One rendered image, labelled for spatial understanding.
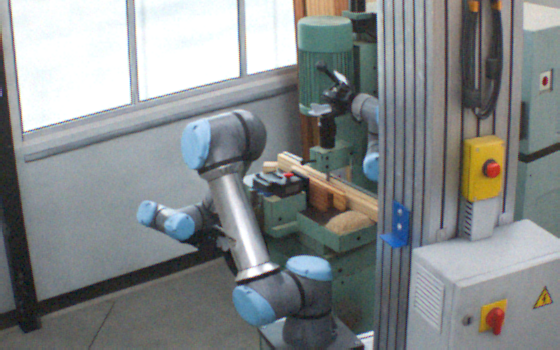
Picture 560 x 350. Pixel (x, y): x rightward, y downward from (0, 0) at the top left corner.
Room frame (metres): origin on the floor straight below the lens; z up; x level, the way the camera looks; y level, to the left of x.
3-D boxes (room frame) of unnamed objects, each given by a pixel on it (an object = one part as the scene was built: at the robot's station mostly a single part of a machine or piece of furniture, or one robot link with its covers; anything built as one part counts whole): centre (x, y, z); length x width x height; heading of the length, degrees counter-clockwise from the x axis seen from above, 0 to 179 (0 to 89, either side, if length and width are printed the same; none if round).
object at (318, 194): (2.85, -0.10, 0.94); 0.20 x 0.01 x 0.08; 33
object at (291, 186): (2.81, 0.00, 0.99); 0.13 x 0.11 x 0.06; 33
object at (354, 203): (2.85, -0.20, 0.92); 0.55 x 0.02 x 0.04; 33
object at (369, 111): (2.49, -0.30, 1.31); 0.11 x 0.08 x 0.09; 33
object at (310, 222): (2.86, -0.07, 0.87); 0.61 x 0.30 x 0.06; 33
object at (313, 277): (2.12, -0.07, 0.98); 0.13 x 0.12 x 0.14; 126
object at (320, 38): (2.90, -0.17, 1.35); 0.18 x 0.18 x 0.31
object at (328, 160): (2.91, -0.18, 1.03); 0.14 x 0.07 x 0.09; 123
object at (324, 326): (2.12, -0.07, 0.87); 0.15 x 0.15 x 0.10
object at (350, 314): (2.61, -0.19, 0.58); 0.12 x 0.08 x 0.08; 123
